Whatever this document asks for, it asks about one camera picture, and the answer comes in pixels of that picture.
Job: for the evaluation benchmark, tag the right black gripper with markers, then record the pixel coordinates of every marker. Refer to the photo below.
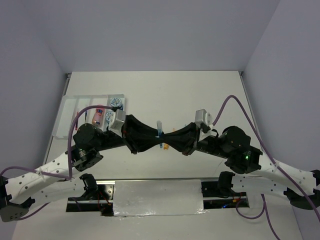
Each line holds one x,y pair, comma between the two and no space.
189,130

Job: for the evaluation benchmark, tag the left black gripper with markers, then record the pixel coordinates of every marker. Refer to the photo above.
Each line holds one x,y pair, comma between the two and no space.
134,133

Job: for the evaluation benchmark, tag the teal pen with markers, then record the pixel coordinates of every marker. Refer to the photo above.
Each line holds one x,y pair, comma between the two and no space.
159,128

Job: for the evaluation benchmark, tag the blue paint jar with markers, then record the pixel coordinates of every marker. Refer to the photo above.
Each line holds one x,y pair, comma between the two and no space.
117,103
108,116

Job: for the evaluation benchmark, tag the pink capped pencil tube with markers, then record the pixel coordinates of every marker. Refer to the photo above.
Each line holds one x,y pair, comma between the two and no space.
97,117

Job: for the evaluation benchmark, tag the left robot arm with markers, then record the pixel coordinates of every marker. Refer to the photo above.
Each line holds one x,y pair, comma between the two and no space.
65,174

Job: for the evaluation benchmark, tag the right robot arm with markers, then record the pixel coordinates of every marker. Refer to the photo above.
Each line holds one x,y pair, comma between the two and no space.
250,169

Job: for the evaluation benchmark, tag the orange highlighter cap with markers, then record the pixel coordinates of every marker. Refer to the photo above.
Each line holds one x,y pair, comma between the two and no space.
166,146

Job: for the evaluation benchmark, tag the silver foil panel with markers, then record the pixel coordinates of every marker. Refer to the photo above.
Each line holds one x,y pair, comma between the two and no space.
158,198

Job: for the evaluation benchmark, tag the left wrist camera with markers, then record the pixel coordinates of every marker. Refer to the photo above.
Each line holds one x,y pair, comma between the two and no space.
117,121

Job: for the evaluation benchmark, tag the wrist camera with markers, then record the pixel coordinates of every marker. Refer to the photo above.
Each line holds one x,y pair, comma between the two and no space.
204,121
117,121

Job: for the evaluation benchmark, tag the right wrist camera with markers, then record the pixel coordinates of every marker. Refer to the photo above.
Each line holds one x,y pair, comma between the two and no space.
204,121

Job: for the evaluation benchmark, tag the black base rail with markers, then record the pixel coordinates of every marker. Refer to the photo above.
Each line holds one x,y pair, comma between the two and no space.
103,202

